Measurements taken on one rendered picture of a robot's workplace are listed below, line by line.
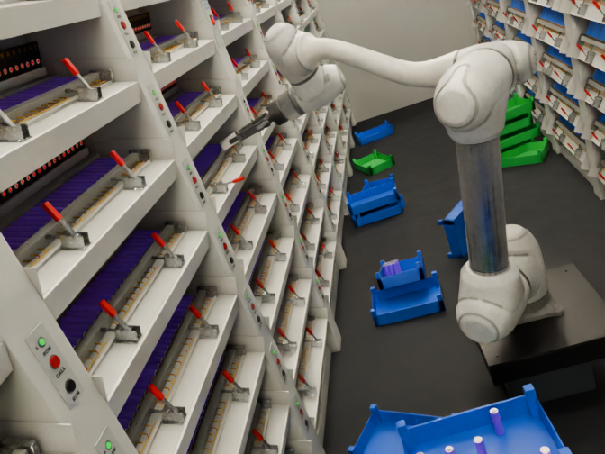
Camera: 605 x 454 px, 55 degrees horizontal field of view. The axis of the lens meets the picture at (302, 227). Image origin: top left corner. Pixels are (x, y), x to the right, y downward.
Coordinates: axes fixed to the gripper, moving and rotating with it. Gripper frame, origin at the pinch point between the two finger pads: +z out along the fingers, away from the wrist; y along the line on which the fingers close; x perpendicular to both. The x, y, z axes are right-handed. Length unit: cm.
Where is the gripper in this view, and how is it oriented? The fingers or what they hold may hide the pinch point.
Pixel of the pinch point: (230, 140)
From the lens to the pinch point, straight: 189.1
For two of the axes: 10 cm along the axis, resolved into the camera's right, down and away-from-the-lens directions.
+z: -8.5, 4.3, 3.1
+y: 1.0, -4.3, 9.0
